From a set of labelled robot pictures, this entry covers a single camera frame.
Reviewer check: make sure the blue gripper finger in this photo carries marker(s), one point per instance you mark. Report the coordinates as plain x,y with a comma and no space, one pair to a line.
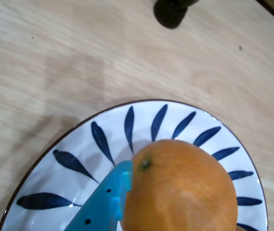
98,207

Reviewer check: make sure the large bumpy orange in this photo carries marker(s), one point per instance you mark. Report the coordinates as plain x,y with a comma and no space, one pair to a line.
180,192

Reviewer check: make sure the white plate with blue strokes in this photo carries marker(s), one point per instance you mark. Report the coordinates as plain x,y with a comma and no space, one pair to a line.
112,120

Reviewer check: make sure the black stand foot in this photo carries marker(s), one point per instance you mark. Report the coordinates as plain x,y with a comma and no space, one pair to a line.
170,14

